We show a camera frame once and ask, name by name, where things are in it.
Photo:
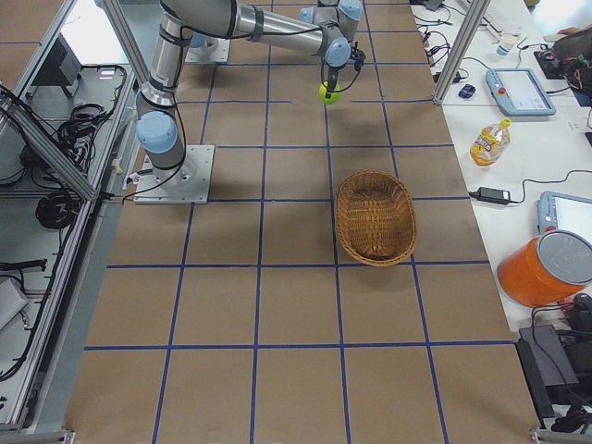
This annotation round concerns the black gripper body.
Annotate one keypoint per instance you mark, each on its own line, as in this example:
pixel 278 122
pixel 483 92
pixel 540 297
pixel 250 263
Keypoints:
pixel 332 74

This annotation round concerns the blue teach pendant near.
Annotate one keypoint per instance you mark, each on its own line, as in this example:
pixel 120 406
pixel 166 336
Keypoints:
pixel 564 212

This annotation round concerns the black power adapter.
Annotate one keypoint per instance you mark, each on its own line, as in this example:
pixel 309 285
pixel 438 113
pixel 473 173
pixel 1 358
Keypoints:
pixel 491 196

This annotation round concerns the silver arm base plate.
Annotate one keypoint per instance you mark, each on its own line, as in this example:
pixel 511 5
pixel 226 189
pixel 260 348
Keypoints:
pixel 187 184

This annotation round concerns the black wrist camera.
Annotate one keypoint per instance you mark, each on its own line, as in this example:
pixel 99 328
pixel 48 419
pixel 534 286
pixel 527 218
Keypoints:
pixel 358 58

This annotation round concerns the blue teach pendant far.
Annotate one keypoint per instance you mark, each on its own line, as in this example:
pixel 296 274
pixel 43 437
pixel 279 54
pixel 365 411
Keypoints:
pixel 518 93

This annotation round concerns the woven wicker basket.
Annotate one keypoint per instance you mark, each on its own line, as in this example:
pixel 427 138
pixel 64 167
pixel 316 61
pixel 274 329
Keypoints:
pixel 375 217

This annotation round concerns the orange bucket grey lid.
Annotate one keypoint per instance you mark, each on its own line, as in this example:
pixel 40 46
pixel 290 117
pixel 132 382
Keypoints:
pixel 549 268

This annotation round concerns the aluminium frame post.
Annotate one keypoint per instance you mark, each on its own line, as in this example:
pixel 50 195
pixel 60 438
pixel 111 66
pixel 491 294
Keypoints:
pixel 463 39

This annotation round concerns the green apple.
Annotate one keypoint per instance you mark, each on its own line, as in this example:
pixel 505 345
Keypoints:
pixel 322 95

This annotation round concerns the orange juice bottle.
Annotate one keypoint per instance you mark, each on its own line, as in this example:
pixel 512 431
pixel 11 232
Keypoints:
pixel 491 143

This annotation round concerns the blue teach pendant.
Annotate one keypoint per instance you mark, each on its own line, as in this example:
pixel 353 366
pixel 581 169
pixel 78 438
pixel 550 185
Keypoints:
pixel 564 212
pixel 518 93

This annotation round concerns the white paper cup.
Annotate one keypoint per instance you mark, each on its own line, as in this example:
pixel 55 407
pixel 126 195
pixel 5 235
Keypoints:
pixel 506 43

